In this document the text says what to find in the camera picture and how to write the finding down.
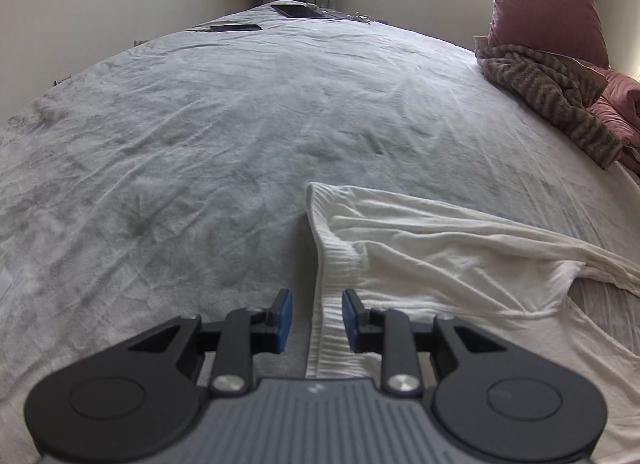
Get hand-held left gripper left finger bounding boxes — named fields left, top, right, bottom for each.
left=125, top=288, right=294, bottom=399

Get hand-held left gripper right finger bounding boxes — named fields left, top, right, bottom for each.
left=341, top=288, right=506, bottom=399

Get white long-sleeved shirt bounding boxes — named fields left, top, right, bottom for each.
left=304, top=182, right=640, bottom=464

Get grey bed blanket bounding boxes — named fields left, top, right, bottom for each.
left=0, top=1, right=640, bottom=464

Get black phone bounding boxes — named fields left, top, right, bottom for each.
left=209, top=23, right=263, bottom=34

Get brown striped blanket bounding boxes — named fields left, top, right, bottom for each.
left=473, top=36, right=624, bottom=171

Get black tablet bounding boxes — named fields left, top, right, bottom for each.
left=271, top=2, right=329, bottom=20

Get pink quilt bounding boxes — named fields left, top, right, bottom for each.
left=584, top=66, right=640, bottom=171

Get taupe pink velvet pillow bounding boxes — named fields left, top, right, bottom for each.
left=486, top=0, right=612, bottom=70

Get tangled cables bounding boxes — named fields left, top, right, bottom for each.
left=325, top=12, right=392, bottom=25

